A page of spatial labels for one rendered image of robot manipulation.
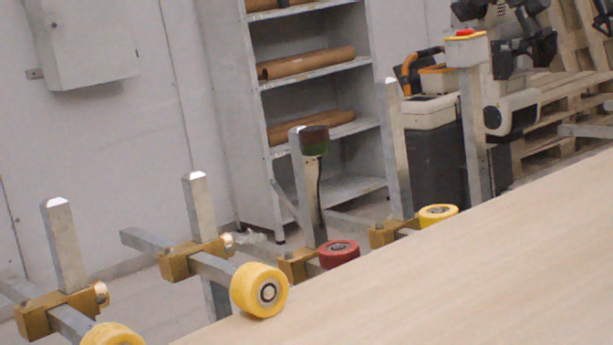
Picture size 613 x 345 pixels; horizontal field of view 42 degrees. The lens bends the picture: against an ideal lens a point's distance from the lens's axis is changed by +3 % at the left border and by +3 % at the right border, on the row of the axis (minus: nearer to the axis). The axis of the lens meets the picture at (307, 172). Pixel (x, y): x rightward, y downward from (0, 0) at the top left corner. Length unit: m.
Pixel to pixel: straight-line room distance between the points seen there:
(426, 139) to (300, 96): 1.60
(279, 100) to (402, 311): 3.60
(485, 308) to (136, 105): 3.28
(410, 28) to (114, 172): 2.33
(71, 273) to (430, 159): 2.29
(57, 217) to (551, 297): 0.77
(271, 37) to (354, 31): 0.50
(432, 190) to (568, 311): 2.30
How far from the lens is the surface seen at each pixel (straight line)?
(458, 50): 1.84
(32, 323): 1.32
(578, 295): 1.22
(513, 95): 3.33
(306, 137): 1.48
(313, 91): 4.88
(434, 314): 1.18
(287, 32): 4.76
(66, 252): 1.32
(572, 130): 2.60
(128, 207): 4.30
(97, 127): 4.18
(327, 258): 1.45
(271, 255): 1.66
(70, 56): 3.88
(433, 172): 3.41
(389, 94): 1.67
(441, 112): 3.40
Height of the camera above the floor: 1.41
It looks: 14 degrees down
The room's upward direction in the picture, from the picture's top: 9 degrees counter-clockwise
